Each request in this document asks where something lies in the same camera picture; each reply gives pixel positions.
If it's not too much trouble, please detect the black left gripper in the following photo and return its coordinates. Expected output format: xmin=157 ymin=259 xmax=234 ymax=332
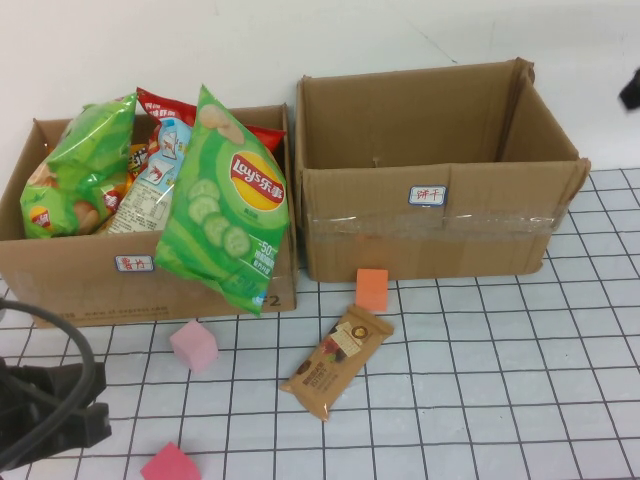
xmin=0 ymin=360 xmax=112 ymax=474

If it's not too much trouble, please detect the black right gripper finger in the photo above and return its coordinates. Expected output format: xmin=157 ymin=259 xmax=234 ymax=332
xmin=618 ymin=69 xmax=640 ymax=110

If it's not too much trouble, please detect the green Lay's cucumber chips bag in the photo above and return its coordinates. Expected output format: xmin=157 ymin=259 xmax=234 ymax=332
xmin=153 ymin=83 xmax=291 ymax=318

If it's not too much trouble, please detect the brown biscuit packet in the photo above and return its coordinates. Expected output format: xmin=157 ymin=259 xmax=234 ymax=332
xmin=278 ymin=303 xmax=395 ymax=423

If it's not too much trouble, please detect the orange snack bag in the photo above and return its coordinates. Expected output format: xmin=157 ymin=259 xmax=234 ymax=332
xmin=127 ymin=142 xmax=151 ymax=174

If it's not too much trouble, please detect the cardboard box with F2 print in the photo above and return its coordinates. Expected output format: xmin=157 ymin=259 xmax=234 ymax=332
xmin=0 ymin=103 xmax=300 ymax=330

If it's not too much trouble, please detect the red foam cube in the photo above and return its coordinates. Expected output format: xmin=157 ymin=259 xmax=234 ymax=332
xmin=139 ymin=441 xmax=203 ymax=480

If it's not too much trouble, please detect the pink foam cube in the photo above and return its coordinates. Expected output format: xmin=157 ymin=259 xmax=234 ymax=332
xmin=168 ymin=319 xmax=220 ymax=374

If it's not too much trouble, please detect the blue-bordered label on F2 box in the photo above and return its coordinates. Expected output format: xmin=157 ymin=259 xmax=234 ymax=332
xmin=114 ymin=254 xmax=155 ymax=274

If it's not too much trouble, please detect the blue-bordered label on taped box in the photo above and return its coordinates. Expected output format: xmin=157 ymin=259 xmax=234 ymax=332
xmin=408 ymin=184 xmax=450 ymax=207

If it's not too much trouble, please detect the red shrimp chips bag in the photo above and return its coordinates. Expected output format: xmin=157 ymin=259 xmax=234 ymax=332
xmin=94 ymin=86 xmax=287 ymax=236

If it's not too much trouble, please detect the crumpled green Lay's chips bag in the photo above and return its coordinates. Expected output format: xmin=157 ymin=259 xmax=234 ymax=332
xmin=19 ymin=91 xmax=139 ymax=240

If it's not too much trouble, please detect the taped cardboard box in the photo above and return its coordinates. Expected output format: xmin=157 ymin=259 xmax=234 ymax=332
xmin=294 ymin=57 xmax=592 ymax=283

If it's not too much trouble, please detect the orange foam cube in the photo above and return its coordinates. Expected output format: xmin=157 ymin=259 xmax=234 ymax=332
xmin=354 ymin=268 xmax=390 ymax=314

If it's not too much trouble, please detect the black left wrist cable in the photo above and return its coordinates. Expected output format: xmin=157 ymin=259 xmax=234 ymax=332
xmin=0 ymin=297 xmax=97 ymax=469

